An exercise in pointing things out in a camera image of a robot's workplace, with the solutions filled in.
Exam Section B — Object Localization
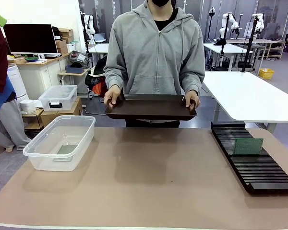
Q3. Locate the green PCB with printed traces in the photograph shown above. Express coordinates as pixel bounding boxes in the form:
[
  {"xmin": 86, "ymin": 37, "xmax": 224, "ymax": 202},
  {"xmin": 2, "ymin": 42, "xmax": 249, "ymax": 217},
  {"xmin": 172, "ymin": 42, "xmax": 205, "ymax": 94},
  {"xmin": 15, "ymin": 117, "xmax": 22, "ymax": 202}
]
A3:
[{"xmin": 234, "ymin": 138, "xmax": 264, "ymax": 156}]

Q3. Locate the plain green PCB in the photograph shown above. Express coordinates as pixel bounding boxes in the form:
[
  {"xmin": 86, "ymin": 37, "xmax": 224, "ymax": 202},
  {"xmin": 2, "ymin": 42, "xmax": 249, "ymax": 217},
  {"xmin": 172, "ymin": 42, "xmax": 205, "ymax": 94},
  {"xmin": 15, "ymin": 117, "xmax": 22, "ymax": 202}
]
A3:
[{"xmin": 54, "ymin": 145, "xmax": 78, "ymax": 162}]

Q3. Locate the dark brown serving tray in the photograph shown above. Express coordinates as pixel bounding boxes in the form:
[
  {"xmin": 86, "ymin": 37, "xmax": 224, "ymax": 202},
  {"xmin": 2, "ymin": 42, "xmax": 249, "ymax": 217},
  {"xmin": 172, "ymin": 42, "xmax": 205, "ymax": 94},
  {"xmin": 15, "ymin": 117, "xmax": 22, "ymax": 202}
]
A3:
[{"xmin": 104, "ymin": 93, "xmax": 198, "ymax": 120}]

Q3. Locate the person's left forearm grey sleeve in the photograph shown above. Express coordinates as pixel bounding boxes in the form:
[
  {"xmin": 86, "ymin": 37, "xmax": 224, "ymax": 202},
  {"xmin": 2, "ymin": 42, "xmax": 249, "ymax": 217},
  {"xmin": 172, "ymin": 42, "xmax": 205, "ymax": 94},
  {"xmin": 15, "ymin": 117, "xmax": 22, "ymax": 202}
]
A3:
[{"xmin": 180, "ymin": 69, "xmax": 205, "ymax": 95}]

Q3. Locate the person's right forearm grey sleeve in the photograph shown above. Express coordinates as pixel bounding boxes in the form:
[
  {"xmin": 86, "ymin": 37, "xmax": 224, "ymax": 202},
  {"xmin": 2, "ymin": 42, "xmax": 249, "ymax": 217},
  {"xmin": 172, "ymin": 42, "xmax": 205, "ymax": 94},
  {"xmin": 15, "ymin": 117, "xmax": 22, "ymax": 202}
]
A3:
[{"xmin": 104, "ymin": 67, "xmax": 125, "ymax": 91}]

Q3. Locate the person's right hand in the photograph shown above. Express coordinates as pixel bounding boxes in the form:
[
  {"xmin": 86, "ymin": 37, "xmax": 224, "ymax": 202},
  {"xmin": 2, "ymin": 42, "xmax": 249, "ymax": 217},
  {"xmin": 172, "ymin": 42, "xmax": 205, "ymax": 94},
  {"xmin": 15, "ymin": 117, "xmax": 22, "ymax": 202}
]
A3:
[{"xmin": 103, "ymin": 85, "xmax": 122, "ymax": 108}]

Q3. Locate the person's left hand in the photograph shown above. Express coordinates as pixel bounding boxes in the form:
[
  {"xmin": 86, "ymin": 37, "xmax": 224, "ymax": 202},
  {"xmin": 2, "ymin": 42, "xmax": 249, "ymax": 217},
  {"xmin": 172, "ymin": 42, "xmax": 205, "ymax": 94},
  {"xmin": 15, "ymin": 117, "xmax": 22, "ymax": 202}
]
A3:
[{"xmin": 184, "ymin": 90, "xmax": 201, "ymax": 111}]

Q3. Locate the black computer monitor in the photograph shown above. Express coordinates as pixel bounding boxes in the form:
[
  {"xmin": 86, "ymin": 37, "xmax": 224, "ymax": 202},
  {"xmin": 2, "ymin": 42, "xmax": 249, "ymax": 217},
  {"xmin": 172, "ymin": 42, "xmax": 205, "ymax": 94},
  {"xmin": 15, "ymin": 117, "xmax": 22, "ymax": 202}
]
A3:
[{"xmin": 3, "ymin": 23, "xmax": 59, "ymax": 58}]

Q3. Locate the wooden shelf unit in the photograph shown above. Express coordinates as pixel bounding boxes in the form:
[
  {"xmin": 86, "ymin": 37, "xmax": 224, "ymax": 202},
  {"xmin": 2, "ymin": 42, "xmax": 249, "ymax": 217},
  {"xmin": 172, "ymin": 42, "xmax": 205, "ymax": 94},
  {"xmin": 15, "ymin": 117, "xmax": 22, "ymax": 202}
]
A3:
[{"xmin": 254, "ymin": 39, "xmax": 286, "ymax": 60}]

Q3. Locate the white air purifier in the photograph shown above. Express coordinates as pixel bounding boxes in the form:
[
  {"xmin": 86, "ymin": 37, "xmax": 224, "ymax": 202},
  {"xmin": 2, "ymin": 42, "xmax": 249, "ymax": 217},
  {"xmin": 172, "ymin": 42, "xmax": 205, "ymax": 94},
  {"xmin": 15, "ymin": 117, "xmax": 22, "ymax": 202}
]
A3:
[{"xmin": 6, "ymin": 63, "xmax": 29, "ymax": 101}]

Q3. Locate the white cabinet desk wooden top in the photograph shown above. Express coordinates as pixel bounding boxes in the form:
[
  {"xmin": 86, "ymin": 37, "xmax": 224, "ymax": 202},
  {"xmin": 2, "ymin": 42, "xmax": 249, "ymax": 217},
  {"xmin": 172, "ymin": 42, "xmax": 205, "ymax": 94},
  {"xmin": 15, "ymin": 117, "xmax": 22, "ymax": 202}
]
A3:
[{"xmin": 8, "ymin": 53, "xmax": 72, "ymax": 100}]

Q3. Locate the yellow plastic basket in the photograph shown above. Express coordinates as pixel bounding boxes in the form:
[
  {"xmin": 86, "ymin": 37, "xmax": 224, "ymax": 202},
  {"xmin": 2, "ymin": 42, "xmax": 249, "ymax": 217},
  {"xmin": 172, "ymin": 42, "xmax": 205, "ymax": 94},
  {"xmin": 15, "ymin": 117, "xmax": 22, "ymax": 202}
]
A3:
[{"xmin": 258, "ymin": 68, "xmax": 275, "ymax": 80}]

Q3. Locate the black tripod stand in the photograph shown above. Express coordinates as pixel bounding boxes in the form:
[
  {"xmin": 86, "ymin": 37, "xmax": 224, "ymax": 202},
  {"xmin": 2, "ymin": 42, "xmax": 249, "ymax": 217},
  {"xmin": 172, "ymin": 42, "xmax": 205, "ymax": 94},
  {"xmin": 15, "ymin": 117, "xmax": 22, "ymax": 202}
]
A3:
[{"xmin": 211, "ymin": 13, "xmax": 231, "ymax": 71}]

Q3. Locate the white background table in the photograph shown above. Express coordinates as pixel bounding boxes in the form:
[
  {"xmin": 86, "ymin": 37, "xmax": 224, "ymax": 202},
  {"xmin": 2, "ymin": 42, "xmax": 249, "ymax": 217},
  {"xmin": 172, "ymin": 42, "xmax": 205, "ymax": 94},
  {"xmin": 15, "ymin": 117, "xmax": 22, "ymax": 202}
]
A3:
[
  {"xmin": 88, "ymin": 43, "xmax": 109, "ymax": 68},
  {"xmin": 204, "ymin": 42, "xmax": 253, "ymax": 71}
]

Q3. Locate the grey tool case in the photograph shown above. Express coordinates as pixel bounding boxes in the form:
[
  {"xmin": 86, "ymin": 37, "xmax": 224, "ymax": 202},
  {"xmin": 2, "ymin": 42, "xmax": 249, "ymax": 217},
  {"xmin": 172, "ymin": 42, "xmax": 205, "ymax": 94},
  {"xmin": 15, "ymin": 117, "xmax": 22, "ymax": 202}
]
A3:
[{"xmin": 69, "ymin": 50, "xmax": 89, "ymax": 64}]

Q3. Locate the grey plastic bin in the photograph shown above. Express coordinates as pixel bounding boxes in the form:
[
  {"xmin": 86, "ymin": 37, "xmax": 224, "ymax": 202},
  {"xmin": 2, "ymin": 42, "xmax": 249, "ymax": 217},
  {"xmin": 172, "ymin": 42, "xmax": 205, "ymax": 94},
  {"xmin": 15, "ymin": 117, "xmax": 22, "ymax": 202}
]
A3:
[{"xmin": 65, "ymin": 64, "xmax": 85, "ymax": 74}]

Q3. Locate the small white round device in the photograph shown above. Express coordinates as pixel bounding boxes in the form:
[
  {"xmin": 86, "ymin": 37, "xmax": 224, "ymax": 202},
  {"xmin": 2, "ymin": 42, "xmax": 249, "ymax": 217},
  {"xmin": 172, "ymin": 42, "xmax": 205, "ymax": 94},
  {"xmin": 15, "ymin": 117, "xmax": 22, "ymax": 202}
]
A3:
[{"xmin": 19, "ymin": 99, "xmax": 36, "ymax": 113}]

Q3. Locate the small wooden side table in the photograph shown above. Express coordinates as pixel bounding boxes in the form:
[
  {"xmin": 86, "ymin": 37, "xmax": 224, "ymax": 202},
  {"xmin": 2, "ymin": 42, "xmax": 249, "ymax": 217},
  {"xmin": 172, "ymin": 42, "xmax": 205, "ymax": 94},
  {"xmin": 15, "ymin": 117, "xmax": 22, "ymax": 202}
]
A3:
[{"xmin": 58, "ymin": 67, "xmax": 92, "ymax": 87}]

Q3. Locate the clear lidded storage box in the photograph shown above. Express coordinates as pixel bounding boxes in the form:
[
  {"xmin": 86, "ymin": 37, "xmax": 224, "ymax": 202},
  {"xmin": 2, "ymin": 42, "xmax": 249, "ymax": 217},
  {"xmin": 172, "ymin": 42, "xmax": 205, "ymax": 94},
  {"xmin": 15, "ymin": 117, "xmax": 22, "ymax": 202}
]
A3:
[{"xmin": 38, "ymin": 85, "xmax": 78, "ymax": 112}]

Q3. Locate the large white table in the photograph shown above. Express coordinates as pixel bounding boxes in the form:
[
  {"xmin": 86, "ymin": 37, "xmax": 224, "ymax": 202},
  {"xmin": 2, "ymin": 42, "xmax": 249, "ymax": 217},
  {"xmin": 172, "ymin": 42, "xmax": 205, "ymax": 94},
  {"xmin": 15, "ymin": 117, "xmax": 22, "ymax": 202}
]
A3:
[{"xmin": 203, "ymin": 71, "xmax": 288, "ymax": 132}]

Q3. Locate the low wooden black-framed stool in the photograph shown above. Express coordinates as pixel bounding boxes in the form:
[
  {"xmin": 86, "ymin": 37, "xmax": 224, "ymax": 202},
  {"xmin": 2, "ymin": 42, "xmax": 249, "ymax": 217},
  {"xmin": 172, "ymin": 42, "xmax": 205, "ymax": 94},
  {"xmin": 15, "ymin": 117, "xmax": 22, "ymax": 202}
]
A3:
[{"xmin": 21, "ymin": 107, "xmax": 44, "ymax": 133}]

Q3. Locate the chair with piled clothes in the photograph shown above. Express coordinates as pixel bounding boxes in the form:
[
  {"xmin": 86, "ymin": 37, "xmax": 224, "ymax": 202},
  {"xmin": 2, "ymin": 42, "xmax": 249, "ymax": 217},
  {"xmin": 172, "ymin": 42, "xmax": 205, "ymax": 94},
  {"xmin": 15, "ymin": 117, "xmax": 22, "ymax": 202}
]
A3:
[{"xmin": 84, "ymin": 55, "xmax": 111, "ymax": 116}]

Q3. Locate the large cardboard box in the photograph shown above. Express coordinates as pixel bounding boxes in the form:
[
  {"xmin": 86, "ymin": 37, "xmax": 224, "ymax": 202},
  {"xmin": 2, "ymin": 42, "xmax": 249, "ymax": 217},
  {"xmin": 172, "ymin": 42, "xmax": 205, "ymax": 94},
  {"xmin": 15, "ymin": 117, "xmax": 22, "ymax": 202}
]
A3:
[{"xmin": 40, "ymin": 97, "xmax": 84, "ymax": 127}]

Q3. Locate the person in grey hoodie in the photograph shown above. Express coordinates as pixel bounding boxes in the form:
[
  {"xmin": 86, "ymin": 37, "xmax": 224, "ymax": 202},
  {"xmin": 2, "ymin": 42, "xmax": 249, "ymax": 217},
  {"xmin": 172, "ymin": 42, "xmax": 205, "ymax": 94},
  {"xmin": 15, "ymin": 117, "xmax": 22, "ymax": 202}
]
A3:
[{"xmin": 104, "ymin": 0, "xmax": 205, "ymax": 128}]

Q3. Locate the clear plastic tub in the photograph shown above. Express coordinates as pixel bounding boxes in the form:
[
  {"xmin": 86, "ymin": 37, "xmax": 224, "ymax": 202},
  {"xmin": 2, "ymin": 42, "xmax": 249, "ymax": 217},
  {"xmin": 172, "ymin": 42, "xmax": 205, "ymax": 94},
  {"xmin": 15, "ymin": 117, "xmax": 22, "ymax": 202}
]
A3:
[{"xmin": 22, "ymin": 115, "xmax": 96, "ymax": 172}]

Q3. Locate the black slotted PCB rack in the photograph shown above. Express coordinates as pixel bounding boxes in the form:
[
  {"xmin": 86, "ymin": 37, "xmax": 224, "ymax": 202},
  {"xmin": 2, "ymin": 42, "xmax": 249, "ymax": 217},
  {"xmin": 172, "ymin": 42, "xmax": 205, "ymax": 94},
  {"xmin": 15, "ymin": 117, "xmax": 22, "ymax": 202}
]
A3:
[{"xmin": 210, "ymin": 121, "xmax": 288, "ymax": 195}]

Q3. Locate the black camera stand pole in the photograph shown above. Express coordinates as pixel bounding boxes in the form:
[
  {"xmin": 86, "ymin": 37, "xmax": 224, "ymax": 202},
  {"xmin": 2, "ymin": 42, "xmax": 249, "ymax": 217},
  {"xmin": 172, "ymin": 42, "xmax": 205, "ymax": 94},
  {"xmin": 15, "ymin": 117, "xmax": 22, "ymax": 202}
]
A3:
[{"xmin": 241, "ymin": 16, "xmax": 261, "ymax": 72}]

